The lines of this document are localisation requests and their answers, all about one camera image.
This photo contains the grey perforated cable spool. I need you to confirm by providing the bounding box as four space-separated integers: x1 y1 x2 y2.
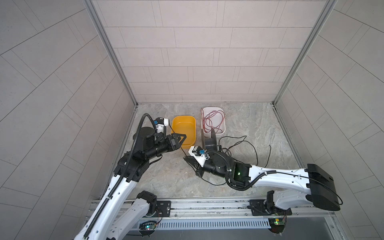
202 128 219 151

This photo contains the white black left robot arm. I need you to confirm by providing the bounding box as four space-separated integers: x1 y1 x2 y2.
75 114 187 240

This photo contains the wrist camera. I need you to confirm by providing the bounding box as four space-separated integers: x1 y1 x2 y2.
189 146 209 167
154 118 169 134

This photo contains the circuit board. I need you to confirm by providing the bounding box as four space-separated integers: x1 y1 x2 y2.
139 221 158 231
268 218 286 234

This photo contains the aluminium corner post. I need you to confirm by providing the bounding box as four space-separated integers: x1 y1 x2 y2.
83 0 138 108
272 0 338 107

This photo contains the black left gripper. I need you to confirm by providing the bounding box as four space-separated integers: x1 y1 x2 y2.
142 134 187 162

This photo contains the white plastic tray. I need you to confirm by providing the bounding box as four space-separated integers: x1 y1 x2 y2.
201 107 226 137

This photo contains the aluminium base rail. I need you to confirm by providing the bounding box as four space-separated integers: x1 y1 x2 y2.
85 196 335 221

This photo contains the red cable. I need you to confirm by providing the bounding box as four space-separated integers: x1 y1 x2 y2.
201 109 226 133

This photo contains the right circuit board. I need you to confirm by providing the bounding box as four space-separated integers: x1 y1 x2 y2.
268 218 286 234

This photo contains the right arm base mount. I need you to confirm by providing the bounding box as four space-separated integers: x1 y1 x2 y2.
247 200 292 216

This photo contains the black cable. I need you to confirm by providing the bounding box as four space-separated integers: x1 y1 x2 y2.
167 119 272 187

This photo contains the yellow plastic tray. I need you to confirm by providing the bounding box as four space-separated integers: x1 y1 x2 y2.
172 116 196 150

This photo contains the aluminium corner post right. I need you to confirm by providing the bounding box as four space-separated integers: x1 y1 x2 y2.
272 0 338 107

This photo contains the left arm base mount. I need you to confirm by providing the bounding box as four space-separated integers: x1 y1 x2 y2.
145 201 171 218

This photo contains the left circuit board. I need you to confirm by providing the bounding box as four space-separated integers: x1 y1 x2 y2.
139 221 158 231

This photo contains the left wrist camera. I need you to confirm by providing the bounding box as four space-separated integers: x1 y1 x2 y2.
154 118 169 134

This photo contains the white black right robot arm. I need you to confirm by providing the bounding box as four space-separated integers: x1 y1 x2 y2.
189 146 344 211

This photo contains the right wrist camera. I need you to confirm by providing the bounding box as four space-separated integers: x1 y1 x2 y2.
189 146 209 167

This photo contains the aluminium corner post left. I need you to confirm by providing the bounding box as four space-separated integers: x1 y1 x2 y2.
83 0 138 108

